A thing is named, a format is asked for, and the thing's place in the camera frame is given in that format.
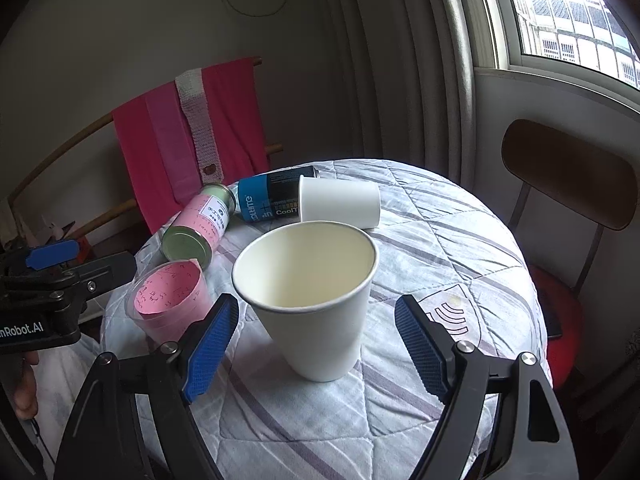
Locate blue and black can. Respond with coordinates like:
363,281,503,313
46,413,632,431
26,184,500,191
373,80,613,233
236,165,321,225

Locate grey curtain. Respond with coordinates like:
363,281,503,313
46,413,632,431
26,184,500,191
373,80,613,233
320,0,501,196

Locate black flat device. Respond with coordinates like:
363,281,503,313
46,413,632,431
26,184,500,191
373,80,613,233
541,304,564,341

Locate green tin with pink label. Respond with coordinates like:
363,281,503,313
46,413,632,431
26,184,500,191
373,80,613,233
161,182,237,270

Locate quilted white striped tablecloth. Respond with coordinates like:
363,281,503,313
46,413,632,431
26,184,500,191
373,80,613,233
100,159,553,480

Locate brown wooden chair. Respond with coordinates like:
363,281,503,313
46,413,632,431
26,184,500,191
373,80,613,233
501,119,640,411

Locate pink towel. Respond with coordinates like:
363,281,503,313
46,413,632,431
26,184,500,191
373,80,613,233
112,57,272,235

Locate wooden towel rack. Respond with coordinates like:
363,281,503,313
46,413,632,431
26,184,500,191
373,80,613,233
7,56,283,241

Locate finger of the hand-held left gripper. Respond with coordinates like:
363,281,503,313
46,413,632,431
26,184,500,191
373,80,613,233
60,251,137,307
4,239,81,278

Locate person's left hand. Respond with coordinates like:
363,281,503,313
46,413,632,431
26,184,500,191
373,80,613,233
9,350,40,421

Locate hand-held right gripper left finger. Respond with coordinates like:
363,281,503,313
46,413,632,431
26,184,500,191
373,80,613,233
54,293,240,480

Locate window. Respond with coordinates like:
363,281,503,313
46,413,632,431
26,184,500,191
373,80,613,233
492,0,640,92

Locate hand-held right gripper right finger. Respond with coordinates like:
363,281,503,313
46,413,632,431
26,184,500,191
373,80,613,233
394,294,581,480

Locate pink and white knitted scarf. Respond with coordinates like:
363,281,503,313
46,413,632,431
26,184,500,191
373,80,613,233
175,67,226,183

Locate red seat cushion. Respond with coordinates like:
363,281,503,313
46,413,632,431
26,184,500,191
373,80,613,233
527,265,584,392

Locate white paper cup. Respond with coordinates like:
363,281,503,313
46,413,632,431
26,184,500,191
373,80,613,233
298,175,382,231
231,222,377,383

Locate clear cup with pink paper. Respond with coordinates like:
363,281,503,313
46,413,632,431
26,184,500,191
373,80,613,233
124,259,213,356

